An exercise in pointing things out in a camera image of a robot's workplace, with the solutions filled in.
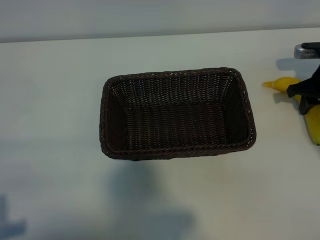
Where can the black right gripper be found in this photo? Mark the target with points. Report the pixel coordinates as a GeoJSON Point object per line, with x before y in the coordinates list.
{"type": "Point", "coordinates": [316, 87]}

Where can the yellow banana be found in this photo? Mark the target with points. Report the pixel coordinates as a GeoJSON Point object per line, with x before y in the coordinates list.
{"type": "Point", "coordinates": [282, 83]}

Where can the dark brown woven basket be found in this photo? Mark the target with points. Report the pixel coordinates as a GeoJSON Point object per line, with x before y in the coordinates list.
{"type": "Point", "coordinates": [175, 120]}

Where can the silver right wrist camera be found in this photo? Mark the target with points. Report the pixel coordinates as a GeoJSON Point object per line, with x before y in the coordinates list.
{"type": "Point", "coordinates": [306, 53]}

